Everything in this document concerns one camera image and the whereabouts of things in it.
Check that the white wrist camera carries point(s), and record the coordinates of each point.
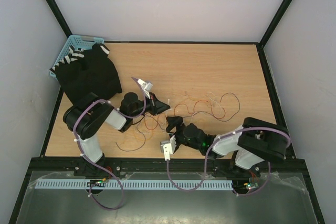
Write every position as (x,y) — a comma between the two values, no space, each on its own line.
(168,147)
(146,86)

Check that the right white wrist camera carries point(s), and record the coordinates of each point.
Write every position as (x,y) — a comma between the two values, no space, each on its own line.
(168,147)

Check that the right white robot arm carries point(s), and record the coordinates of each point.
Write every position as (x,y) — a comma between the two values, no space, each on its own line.
(254,141)

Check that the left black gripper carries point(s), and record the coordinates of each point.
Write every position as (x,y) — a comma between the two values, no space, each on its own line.
(156,106)

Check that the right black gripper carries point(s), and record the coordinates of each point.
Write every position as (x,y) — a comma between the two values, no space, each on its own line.
(177,121)

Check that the striped black white cloth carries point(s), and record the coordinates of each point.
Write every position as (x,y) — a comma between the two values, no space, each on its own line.
(76,54)

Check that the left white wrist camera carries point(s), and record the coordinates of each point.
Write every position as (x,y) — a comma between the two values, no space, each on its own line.
(146,86)

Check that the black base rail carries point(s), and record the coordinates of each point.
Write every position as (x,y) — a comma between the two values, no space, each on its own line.
(216,167)

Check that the blue plastic basket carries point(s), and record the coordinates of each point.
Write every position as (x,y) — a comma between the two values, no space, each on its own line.
(78,42)

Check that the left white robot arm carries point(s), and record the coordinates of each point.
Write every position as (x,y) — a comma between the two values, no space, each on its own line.
(88,114)

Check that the light blue cable duct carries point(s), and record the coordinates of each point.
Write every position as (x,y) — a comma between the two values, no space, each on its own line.
(135,184)

